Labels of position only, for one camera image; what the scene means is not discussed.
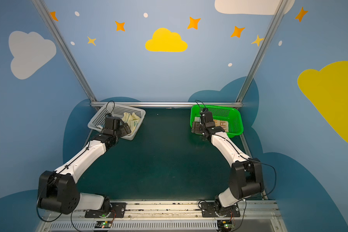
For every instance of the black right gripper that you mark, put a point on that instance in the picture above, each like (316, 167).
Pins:
(195, 127)

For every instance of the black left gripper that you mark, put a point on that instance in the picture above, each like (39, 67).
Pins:
(124, 129)

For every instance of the pale yellow towel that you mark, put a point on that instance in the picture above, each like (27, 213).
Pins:
(132, 120)

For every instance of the colourful printed rabbit towel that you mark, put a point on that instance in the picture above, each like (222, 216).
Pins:
(223, 124)

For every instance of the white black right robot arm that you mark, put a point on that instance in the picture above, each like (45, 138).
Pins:
(246, 175)

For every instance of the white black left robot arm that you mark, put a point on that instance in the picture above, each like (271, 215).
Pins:
(58, 190)

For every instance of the white perforated plastic basket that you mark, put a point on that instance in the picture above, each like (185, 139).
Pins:
(117, 110)

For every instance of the green perforated plastic basket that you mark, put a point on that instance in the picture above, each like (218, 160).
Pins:
(231, 115)

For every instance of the left green circuit board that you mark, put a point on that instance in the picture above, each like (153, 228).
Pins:
(103, 224)

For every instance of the green circuit board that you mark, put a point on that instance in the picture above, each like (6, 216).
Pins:
(224, 226)
(103, 224)

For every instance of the right green circuit board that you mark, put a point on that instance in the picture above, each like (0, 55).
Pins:
(224, 226)

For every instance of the aluminium back frame rail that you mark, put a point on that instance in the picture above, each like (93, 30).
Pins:
(167, 104)

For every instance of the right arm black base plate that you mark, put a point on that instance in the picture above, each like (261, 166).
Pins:
(212, 209)

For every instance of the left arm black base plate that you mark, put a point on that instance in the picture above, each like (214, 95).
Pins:
(116, 210)

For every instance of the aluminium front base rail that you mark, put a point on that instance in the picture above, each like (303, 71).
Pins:
(170, 216)

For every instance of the left aluminium frame post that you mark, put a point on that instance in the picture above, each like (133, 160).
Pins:
(43, 11)

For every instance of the aluminium frame post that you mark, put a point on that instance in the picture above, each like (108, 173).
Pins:
(43, 11)
(282, 8)

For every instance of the right aluminium frame post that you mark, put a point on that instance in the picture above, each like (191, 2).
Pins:
(282, 8)

